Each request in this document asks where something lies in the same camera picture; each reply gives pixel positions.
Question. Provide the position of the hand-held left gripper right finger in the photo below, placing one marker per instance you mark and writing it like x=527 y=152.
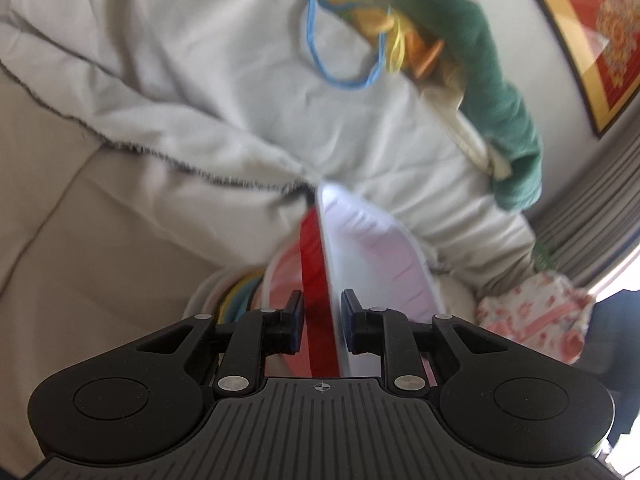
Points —
x=347 y=327

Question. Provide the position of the pile of plush toys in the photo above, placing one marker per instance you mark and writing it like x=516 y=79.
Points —
x=370 y=15

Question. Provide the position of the green basket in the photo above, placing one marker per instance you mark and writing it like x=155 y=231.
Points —
x=544 y=255

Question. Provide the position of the grey curtain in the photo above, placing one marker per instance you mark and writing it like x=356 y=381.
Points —
x=590 y=210

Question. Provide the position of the red and white plastic tray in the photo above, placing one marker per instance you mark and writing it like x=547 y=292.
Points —
x=380 y=260

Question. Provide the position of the green towel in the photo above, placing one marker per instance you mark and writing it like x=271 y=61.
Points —
x=490 y=85

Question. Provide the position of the pale grey quilt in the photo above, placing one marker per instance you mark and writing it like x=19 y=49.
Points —
x=200 y=60

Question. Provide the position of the white plastic bowl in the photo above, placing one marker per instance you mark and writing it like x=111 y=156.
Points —
x=280 y=282

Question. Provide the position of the pink floral cloth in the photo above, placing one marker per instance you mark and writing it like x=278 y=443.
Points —
x=535 y=310

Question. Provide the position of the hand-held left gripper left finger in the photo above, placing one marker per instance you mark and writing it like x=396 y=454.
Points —
x=296 y=327

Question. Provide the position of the cream cloth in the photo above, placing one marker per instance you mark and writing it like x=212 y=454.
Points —
x=480 y=150

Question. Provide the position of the beige fringed blanket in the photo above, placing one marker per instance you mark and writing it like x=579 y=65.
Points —
x=100 y=235

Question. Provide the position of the framed red picture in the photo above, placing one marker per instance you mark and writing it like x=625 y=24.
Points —
x=600 y=25

